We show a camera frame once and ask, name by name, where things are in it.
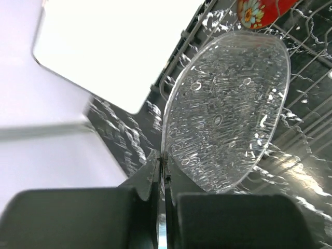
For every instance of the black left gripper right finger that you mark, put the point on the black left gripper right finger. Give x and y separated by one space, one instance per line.
197 219

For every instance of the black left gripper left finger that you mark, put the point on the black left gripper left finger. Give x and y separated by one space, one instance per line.
114 217

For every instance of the clear glass plate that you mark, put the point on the clear glass plate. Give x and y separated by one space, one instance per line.
224 108

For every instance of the red floral bowl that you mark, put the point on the red floral bowl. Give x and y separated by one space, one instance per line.
256 14

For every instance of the metal wire dish rack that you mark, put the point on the metal wire dish rack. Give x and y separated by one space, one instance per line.
305 128

